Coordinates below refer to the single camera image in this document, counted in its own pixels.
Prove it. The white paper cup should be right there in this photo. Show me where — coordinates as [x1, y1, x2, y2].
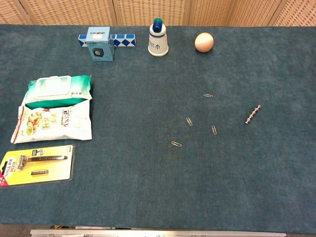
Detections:
[148, 25, 169, 57]

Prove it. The yellow razor blister pack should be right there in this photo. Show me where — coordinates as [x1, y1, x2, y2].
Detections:
[0, 144, 76, 188]

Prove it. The green wet wipes pack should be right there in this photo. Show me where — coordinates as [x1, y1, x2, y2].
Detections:
[21, 75, 93, 109]

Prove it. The light blue speaker box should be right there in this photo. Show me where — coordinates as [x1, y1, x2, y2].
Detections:
[85, 26, 115, 62]

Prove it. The stack of blue discs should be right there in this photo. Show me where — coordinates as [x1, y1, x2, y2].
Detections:
[152, 17, 164, 33]

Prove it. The aluminium rail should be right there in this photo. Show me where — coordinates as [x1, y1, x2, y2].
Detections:
[30, 229, 287, 237]

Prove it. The blue white snake puzzle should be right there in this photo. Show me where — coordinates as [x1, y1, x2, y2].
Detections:
[78, 34, 137, 47]

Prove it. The teal tablecloth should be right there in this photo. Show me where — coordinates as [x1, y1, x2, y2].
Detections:
[0, 24, 316, 234]

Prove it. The woven folding screen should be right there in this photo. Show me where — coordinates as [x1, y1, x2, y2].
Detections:
[0, 0, 316, 27]

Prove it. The white peanut snack bag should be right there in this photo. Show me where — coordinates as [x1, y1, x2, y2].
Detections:
[10, 100, 93, 144]

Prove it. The wooden ball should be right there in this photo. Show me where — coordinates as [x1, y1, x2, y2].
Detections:
[194, 32, 214, 53]

